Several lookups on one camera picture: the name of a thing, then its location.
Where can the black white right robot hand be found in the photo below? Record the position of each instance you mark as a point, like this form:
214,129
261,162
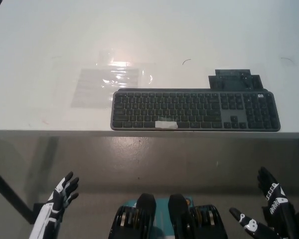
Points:
276,199

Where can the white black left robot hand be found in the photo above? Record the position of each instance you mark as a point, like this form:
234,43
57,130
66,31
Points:
53,201

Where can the black ribbed robot body block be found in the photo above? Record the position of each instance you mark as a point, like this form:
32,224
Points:
189,219
139,216

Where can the black robot legs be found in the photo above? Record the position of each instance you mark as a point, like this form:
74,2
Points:
163,214

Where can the black floor foot plate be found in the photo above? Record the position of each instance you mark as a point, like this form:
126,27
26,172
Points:
38,207

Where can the black table leg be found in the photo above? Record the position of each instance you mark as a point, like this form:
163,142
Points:
10,194

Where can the black stepped flat patch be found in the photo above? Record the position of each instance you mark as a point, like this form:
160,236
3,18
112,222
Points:
234,81

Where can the white tape strip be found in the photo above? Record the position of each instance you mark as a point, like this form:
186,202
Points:
166,125

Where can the thin black curved thread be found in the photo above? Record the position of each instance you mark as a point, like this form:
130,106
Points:
287,58
186,60

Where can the clear plastic sleeve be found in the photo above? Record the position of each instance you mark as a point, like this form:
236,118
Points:
129,62

